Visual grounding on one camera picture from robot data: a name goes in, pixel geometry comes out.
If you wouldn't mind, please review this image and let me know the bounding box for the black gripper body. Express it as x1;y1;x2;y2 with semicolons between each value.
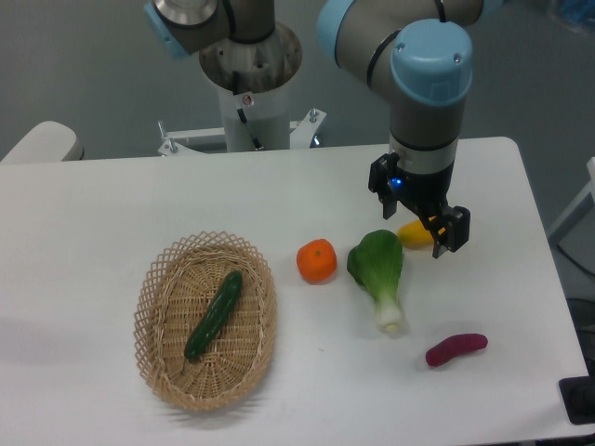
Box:
368;152;454;219

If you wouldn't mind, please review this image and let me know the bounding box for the white chair armrest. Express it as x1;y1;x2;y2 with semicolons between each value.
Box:
1;121;85;165

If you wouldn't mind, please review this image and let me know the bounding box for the orange tangerine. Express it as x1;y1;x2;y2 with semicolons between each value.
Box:
296;239;337;283

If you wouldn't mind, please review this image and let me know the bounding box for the yellow lemon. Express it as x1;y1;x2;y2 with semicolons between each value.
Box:
396;219;434;249

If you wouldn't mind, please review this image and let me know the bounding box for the black table clamp box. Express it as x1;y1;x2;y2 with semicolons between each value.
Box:
559;376;594;426

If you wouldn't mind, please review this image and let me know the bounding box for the green cucumber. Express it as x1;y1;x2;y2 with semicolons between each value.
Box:
184;270;244;361

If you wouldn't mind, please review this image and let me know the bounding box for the purple sweet potato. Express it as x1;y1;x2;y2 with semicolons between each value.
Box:
425;334;488;367

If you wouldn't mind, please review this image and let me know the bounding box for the green bok choy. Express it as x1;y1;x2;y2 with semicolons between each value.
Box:
347;230;403;332

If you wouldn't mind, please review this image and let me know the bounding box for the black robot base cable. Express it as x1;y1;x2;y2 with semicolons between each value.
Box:
231;69;266;152

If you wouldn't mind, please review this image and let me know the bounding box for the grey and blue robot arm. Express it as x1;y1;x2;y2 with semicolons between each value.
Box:
144;1;497;256

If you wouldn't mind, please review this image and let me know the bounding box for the oval wicker basket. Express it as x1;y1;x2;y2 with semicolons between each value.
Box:
134;231;276;411

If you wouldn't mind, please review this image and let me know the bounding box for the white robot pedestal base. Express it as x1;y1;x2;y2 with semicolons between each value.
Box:
158;22;326;156

